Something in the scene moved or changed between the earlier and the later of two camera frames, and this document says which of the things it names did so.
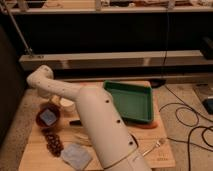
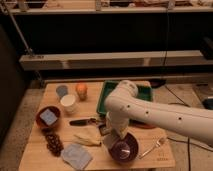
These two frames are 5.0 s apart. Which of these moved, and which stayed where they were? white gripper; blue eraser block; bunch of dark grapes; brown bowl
Moved: white gripper
Stayed: bunch of dark grapes; brown bowl; blue eraser block
